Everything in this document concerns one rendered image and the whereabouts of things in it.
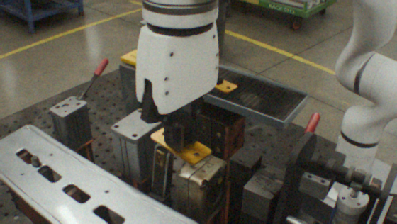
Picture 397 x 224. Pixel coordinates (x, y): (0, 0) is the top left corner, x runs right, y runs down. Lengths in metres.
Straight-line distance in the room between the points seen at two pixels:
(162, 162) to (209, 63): 0.36
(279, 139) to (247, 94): 0.69
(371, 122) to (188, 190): 0.49
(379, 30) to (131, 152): 0.58
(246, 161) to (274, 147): 0.71
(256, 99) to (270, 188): 0.20
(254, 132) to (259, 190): 0.81
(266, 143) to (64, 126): 0.77
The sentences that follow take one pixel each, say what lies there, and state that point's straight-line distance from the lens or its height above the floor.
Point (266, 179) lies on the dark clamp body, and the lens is 0.75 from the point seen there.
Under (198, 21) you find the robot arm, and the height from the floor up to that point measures 1.44.
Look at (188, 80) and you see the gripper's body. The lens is 0.45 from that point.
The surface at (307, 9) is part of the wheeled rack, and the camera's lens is 4.54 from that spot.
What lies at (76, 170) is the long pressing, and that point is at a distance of 0.92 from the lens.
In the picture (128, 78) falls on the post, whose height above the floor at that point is 1.11.
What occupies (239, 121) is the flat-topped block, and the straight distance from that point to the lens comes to 0.91.
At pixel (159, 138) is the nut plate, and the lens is 0.55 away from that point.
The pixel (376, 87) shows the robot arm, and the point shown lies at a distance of 0.96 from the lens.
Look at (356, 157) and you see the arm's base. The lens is 1.08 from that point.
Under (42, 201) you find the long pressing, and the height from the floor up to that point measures 1.00.
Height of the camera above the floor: 1.58
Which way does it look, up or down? 32 degrees down
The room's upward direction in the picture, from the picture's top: straight up
